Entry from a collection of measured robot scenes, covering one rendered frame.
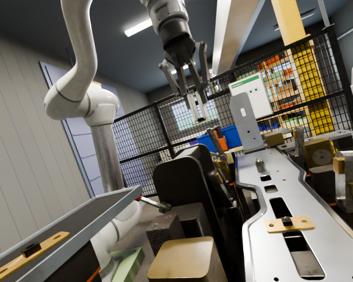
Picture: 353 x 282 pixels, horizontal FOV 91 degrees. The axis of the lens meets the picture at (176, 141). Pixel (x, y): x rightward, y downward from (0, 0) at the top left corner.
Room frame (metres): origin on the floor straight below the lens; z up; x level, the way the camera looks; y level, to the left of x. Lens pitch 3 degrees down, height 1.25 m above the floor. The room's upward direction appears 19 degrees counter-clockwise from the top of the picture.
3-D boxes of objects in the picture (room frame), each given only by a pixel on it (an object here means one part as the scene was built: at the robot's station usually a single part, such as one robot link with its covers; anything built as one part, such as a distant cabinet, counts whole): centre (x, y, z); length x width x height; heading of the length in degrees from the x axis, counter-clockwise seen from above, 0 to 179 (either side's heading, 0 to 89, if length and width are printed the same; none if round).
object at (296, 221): (0.34, -0.16, 1.01); 0.08 x 0.04 x 0.01; 70
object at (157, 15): (0.44, -0.08, 1.52); 0.09 x 0.09 x 0.06
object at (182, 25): (0.44, -0.08, 1.45); 0.08 x 0.07 x 0.09; 65
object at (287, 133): (1.25, -0.28, 1.02); 0.90 x 0.22 x 0.03; 70
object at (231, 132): (1.24, -0.31, 1.10); 0.30 x 0.17 x 0.13; 64
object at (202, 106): (0.44, -0.09, 1.29); 0.03 x 0.01 x 0.07; 155
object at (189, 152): (0.50, 0.00, 0.95); 0.18 x 0.13 x 0.49; 160
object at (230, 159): (0.89, -0.23, 0.88); 0.04 x 0.04 x 0.37; 70
